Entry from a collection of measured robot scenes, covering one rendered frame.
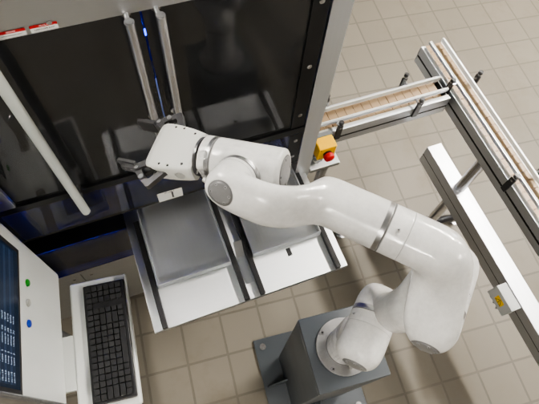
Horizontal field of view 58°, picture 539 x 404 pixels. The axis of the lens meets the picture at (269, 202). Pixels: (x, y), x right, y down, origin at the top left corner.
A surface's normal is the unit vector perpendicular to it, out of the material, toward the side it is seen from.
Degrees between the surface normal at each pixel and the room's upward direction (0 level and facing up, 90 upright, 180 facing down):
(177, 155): 17
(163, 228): 0
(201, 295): 0
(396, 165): 0
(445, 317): 43
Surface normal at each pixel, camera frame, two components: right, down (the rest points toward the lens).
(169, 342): 0.06, -0.44
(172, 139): -0.22, -0.48
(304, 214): 0.41, 0.63
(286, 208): 0.26, 0.51
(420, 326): -0.61, 0.26
